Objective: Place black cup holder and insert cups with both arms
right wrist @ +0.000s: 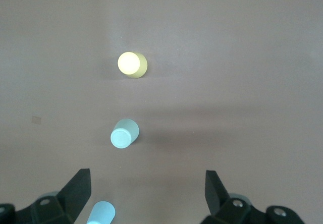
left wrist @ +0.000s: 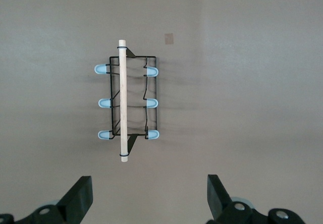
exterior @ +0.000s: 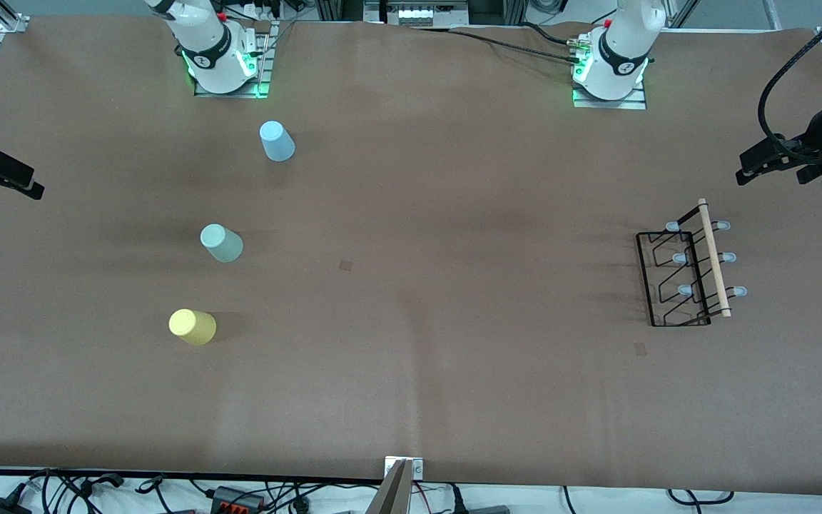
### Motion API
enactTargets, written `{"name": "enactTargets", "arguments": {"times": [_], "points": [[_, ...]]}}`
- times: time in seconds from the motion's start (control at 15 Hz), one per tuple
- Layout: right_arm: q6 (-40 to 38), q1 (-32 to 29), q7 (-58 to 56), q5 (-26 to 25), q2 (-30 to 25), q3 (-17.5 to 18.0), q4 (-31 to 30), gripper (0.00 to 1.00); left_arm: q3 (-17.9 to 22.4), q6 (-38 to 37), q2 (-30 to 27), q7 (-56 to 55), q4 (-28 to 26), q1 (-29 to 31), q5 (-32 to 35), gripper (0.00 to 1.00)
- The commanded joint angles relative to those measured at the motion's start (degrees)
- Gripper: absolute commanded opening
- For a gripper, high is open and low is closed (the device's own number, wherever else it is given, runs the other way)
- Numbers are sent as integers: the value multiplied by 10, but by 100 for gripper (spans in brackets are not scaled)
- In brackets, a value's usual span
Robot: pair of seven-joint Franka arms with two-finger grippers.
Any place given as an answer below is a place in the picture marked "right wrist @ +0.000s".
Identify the yellow plastic cup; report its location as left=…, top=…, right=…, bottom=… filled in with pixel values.
left=117, top=51, right=148, bottom=79

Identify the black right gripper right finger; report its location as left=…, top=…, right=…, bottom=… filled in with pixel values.
left=204, top=170, right=310, bottom=224

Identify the light blue plastic cup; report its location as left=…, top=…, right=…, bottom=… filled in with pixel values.
left=86, top=200, right=116, bottom=224

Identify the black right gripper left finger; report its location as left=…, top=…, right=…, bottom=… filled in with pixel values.
left=0, top=167, right=92, bottom=224

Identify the pale green plastic cup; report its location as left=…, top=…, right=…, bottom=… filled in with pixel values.
left=110, top=119, right=140, bottom=149

